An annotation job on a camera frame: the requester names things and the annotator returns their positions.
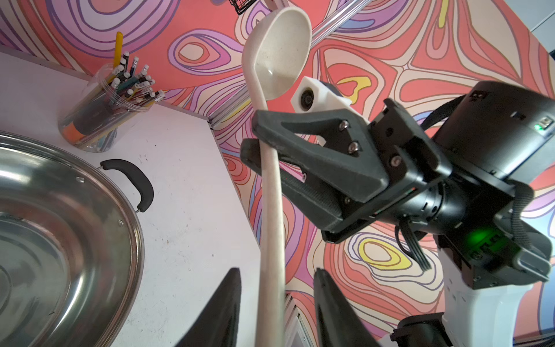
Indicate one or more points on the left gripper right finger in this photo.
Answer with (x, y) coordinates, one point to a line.
(337, 323)

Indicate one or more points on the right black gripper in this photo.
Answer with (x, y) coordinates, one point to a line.
(398, 162)

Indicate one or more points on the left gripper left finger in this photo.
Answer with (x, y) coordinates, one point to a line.
(217, 324)

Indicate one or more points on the beige plastic ladle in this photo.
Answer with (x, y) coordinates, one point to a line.
(273, 58)

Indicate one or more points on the stainless steel pot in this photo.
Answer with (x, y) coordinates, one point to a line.
(72, 252)

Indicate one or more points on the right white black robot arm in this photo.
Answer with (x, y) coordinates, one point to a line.
(463, 175)

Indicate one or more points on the clear pencil cup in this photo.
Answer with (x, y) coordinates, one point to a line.
(116, 94)

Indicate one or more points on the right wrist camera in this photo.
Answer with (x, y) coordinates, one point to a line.
(317, 104)

